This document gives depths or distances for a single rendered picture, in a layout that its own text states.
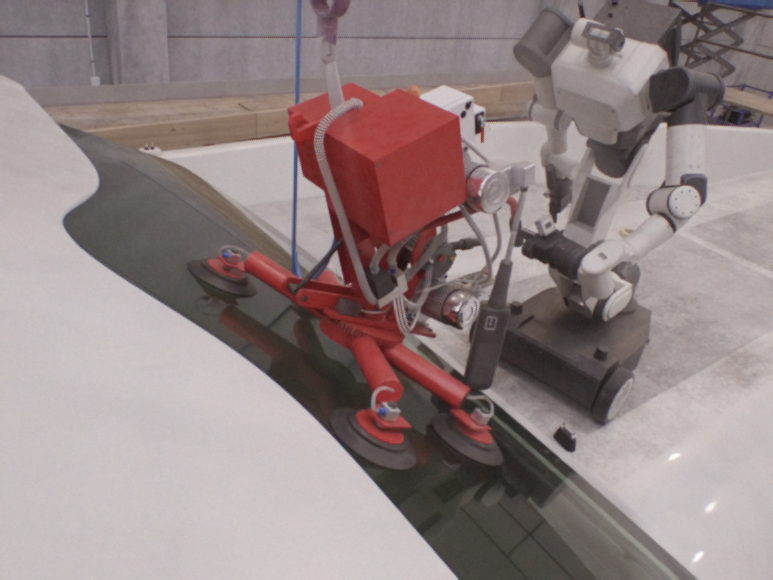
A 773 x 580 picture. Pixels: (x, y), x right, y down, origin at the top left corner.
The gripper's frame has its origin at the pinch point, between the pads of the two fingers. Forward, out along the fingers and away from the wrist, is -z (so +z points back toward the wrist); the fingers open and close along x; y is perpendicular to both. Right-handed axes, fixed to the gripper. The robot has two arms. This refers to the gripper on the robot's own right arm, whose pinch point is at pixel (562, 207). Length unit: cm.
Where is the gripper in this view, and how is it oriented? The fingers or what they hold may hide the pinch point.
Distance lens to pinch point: 253.9
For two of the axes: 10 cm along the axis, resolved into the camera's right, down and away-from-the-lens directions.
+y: 7.2, 4.6, -5.2
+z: -2.4, -5.5, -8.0
